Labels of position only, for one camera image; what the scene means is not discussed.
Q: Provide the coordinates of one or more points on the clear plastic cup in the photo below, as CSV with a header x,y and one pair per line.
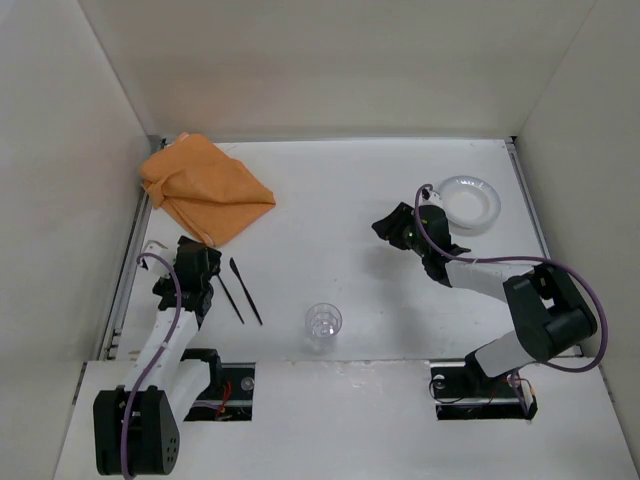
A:
x,y
323,322

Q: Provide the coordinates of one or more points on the white round plate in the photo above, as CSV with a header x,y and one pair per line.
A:
x,y
469,202

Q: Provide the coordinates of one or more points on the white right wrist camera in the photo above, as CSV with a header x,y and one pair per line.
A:
x,y
428,196

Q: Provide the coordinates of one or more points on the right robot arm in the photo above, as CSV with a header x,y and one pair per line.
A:
x,y
548,312

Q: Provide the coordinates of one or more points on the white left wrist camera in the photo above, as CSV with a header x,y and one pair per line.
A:
x,y
156,257

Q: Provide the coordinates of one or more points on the black plastic fork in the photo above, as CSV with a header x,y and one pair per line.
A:
x,y
230,299

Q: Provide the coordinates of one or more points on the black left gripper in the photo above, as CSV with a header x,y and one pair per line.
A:
x,y
198,257

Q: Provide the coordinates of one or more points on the right aluminium table rail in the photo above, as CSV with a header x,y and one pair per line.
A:
x,y
510,143

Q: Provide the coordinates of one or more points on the orange cloth placemat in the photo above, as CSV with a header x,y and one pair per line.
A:
x,y
213,196

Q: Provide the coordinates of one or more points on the aluminium table rail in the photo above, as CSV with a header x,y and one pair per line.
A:
x,y
133,226
510,143

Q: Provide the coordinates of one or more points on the black plastic knife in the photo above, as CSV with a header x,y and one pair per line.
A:
x,y
234,268

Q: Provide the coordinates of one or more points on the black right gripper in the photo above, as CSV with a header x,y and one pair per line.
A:
x,y
397,230

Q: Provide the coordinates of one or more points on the left aluminium table rail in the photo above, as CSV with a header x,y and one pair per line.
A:
x,y
133,226

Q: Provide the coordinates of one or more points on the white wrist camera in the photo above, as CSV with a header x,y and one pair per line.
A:
x,y
428,196
156,257

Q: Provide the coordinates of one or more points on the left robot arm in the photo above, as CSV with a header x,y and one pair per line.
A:
x,y
137,424

